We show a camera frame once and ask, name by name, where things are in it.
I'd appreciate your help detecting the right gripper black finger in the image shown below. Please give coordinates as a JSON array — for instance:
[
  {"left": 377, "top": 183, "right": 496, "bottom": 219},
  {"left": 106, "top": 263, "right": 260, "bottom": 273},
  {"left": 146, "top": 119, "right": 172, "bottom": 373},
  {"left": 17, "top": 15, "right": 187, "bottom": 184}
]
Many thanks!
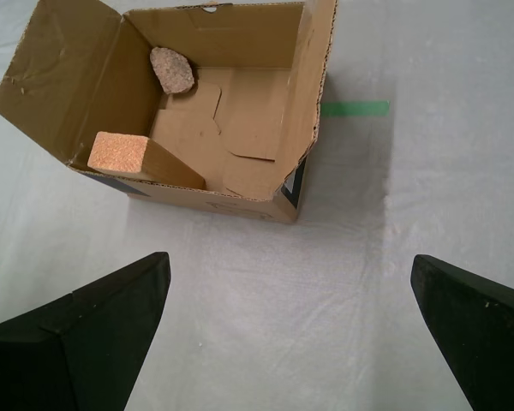
[
  {"left": 410, "top": 255, "right": 514, "bottom": 411},
  {"left": 0, "top": 252, "right": 171, "bottom": 411}
]

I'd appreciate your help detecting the light wooden block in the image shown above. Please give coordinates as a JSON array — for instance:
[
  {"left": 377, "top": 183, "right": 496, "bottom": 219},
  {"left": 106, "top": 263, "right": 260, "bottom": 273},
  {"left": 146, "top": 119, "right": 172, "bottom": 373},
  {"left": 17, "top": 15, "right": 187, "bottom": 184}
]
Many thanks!
[{"left": 87, "top": 131, "right": 206, "bottom": 190}]

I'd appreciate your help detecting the brown cardboard box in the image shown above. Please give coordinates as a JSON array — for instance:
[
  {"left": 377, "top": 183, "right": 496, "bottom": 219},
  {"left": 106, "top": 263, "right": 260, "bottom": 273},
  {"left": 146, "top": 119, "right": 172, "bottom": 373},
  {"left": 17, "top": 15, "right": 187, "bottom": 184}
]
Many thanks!
[{"left": 0, "top": 0, "right": 339, "bottom": 225}]

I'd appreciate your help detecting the speckled pink granite rock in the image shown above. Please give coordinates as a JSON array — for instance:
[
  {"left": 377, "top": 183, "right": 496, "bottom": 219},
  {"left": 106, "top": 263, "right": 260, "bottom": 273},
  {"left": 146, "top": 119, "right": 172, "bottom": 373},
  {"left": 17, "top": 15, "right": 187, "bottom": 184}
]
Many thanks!
[{"left": 149, "top": 45, "right": 196, "bottom": 95}]

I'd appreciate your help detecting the white plastic table cover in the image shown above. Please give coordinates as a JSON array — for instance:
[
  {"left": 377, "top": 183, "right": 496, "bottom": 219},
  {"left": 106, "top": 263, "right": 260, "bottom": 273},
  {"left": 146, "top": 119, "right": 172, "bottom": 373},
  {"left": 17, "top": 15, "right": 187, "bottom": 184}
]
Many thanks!
[{"left": 0, "top": 0, "right": 514, "bottom": 411}]

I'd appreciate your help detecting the green tape strip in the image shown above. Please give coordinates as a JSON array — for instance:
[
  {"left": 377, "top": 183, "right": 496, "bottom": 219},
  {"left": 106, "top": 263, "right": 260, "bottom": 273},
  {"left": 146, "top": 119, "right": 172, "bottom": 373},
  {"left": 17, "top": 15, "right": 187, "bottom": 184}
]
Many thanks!
[{"left": 320, "top": 100, "right": 391, "bottom": 118}]

